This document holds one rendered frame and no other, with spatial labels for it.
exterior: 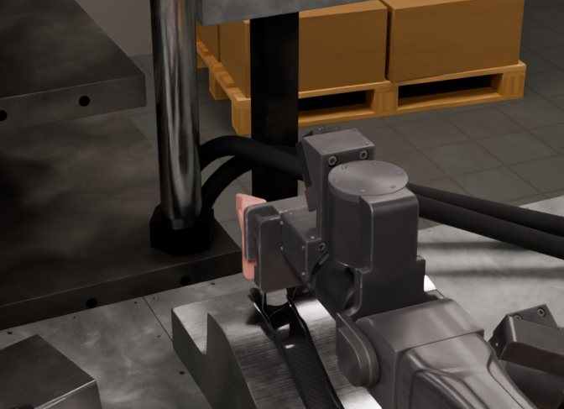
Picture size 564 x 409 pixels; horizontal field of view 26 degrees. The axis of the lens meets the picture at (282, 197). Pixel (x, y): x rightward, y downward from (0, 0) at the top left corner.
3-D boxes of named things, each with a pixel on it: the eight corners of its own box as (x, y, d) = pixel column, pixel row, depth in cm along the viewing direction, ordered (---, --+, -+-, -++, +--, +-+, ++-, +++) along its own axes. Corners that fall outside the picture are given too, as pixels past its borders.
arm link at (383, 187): (290, 172, 86) (364, 249, 77) (399, 152, 89) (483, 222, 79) (291, 311, 92) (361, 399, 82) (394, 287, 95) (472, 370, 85)
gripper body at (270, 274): (249, 211, 95) (286, 254, 89) (368, 188, 99) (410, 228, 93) (251, 283, 98) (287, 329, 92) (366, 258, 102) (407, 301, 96)
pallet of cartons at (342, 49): (429, 23, 488) (435, -71, 471) (540, 94, 425) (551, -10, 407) (171, 63, 450) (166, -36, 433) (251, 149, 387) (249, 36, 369)
